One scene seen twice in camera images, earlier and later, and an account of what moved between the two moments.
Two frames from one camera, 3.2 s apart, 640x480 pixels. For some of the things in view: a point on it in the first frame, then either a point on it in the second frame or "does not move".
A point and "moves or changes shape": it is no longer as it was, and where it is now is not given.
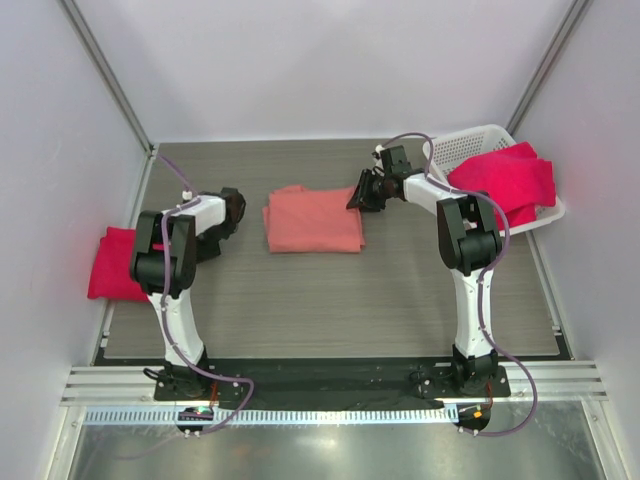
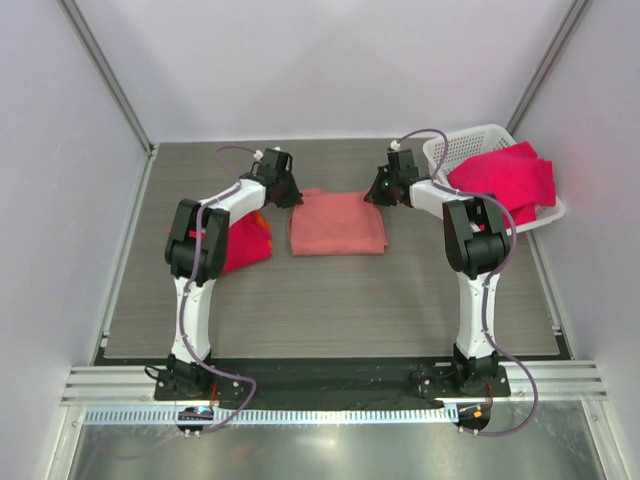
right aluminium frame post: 543,70 does not move
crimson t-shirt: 112,278 -> 248,243
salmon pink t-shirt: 313,221 moves or changes shape
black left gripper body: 206,243 -> 289,192
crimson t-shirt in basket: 514,176 does not move
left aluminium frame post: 105,70 does not move
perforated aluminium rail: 274,416 does not move
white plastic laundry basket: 442,152 does not move
